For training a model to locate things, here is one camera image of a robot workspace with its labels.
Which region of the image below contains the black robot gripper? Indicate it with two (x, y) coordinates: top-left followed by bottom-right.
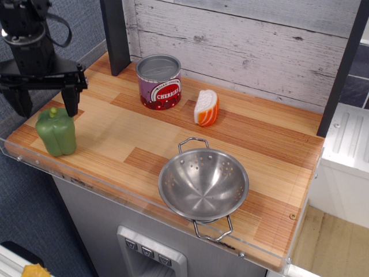
(1, 38), (87, 118)

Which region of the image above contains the green toy bell pepper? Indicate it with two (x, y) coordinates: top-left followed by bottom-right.
(35, 107), (77, 157)

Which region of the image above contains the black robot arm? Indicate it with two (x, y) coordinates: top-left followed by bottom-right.
(1, 1), (88, 118)

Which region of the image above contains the stainless steel colander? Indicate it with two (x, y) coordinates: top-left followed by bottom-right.
(158, 145), (249, 242)

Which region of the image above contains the purple cherries tin can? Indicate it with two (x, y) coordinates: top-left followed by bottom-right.
(135, 54), (182, 110)

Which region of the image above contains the grey toy fridge cabinet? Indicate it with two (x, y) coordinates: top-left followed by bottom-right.
(54, 178), (267, 276)

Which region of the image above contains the toy salmon sushi piece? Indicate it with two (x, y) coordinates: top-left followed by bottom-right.
(194, 89), (220, 126)

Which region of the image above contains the yellow object at corner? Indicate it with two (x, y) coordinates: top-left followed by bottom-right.
(21, 264), (52, 277)

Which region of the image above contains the silver dispenser button panel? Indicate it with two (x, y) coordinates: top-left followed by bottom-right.
(116, 226), (188, 276)

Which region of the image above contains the white toy sink unit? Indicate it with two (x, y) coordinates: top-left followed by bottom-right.
(308, 104), (368, 227)

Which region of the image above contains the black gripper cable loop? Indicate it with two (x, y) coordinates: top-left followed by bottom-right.
(46, 13), (73, 48)

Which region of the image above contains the dark grey left post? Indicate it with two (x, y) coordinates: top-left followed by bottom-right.
(100, 0), (131, 76)

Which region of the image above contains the dark grey post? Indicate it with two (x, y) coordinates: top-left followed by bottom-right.
(317, 0), (368, 138)
(100, 0), (131, 76)

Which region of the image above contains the dark grey right post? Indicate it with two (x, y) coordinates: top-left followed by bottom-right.
(317, 0), (368, 138)

